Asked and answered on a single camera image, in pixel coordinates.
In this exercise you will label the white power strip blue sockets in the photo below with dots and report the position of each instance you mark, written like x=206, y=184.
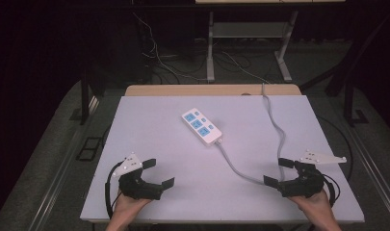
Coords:
x=201, y=127

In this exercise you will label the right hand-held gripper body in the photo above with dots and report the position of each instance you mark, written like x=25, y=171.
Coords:
x=306, y=184

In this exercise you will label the grey metal table frame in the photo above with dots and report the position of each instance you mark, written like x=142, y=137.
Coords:
x=210, y=48

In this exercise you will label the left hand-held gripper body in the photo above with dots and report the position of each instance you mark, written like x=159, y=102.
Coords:
x=138, y=187

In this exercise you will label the person's right hand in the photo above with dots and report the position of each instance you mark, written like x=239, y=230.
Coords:
x=317, y=207

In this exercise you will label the person's left hand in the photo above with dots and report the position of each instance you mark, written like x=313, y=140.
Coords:
x=126, y=208

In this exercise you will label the black floor frame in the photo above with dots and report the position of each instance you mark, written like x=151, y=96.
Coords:
x=88, y=149

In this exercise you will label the aluminium floor rail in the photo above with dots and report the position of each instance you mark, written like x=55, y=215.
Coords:
x=59, y=179
x=375, y=173

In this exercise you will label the black metal stand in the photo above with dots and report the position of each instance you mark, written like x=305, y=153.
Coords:
x=84, y=99
x=349, y=99

